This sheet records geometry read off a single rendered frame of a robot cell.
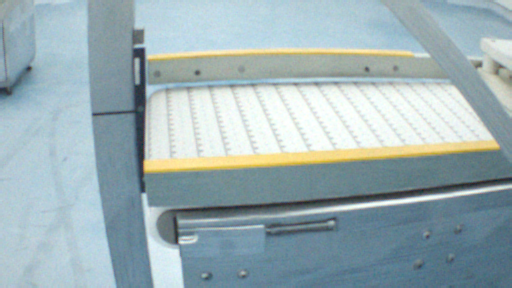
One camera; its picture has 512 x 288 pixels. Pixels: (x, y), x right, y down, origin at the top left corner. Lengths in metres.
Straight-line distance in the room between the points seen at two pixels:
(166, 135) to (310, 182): 0.18
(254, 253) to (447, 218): 0.19
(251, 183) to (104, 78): 0.32
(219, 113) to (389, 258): 0.24
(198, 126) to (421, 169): 0.23
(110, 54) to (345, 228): 0.36
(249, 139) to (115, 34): 0.23
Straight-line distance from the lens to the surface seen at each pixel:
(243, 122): 0.61
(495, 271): 0.72
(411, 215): 0.52
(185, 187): 0.46
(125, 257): 0.85
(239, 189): 0.46
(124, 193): 0.79
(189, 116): 0.63
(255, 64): 0.71
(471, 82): 0.45
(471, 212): 0.56
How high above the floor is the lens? 1.08
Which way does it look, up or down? 26 degrees down
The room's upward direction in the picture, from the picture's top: 1 degrees clockwise
